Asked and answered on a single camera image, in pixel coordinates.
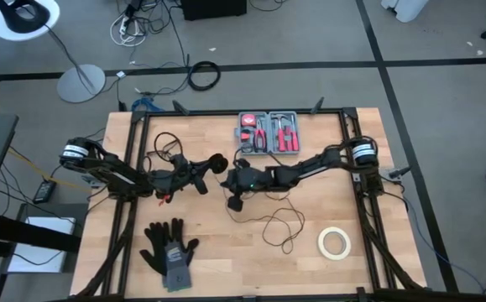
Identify bundled blue cable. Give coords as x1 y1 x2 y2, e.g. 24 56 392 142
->
131 96 166 112

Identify thin black cord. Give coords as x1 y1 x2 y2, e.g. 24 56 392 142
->
212 171 306 256

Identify red handled pliers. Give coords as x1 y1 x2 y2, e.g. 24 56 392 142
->
253 118 268 153

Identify coiled black floor cable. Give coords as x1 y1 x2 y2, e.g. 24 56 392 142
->
186 60 222 92

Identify black power adapter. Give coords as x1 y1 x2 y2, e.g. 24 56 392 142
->
32 180 58 206

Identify long thin blue cable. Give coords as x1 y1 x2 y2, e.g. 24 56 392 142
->
401 196 485 293

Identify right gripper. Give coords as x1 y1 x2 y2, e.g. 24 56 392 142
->
220 158 271 213

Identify grey plastic tool case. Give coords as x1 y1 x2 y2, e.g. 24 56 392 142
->
233 110 301 156

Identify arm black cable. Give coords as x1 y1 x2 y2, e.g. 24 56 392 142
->
265 151 288 169
153 132 184 163

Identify white flat box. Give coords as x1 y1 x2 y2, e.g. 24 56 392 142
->
6 216 77 274

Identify loose black floor cable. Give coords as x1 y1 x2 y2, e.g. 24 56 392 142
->
158 0 191 68

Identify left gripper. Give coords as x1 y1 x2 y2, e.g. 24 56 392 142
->
170 153 215 196

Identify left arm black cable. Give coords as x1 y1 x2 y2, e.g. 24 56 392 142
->
153 132 184 163

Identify black grey work glove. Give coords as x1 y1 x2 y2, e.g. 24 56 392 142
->
158 217 201 291
138 221 172 290

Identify floor lamp with round base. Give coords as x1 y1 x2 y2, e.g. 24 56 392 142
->
0 0 107 104

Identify red handled hammer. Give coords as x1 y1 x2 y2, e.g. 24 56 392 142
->
272 113 288 153

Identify yellow cable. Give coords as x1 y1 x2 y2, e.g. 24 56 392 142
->
7 146 95 194

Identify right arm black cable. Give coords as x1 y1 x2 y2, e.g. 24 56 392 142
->
265 151 288 169

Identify white plastic object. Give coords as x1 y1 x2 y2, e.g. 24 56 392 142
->
379 0 431 24

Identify cream masking tape roll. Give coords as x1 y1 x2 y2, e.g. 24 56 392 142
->
316 226 352 261

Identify white power strip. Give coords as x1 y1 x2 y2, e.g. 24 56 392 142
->
109 12 148 48

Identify black rimmed eyeglasses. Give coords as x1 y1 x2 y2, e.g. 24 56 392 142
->
146 141 181 160

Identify black equipment box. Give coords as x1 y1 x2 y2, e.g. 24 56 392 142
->
181 0 248 22

